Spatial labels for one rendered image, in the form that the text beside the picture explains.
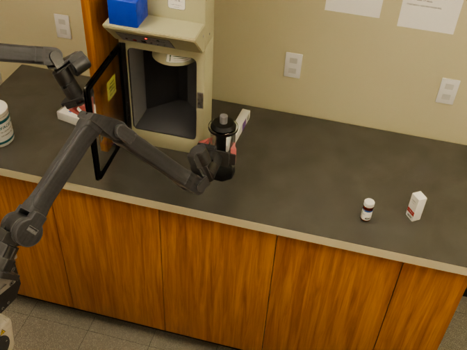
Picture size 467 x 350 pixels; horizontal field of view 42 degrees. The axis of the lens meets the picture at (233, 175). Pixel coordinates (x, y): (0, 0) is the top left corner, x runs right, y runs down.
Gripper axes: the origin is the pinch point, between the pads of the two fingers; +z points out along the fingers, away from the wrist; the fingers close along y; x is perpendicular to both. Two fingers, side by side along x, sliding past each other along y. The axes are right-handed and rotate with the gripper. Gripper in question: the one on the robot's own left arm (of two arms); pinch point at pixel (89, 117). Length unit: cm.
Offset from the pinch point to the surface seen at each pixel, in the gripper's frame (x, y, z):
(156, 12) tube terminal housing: -21.2, -31.2, -21.3
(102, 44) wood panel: -19.2, -6.9, -17.0
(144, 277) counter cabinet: 4, 17, 75
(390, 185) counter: -25, -87, 71
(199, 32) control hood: -14.5, -45.4, -12.4
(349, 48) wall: -63, -80, 29
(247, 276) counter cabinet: 5, -30, 80
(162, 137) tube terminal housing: -22.2, -8.0, 26.7
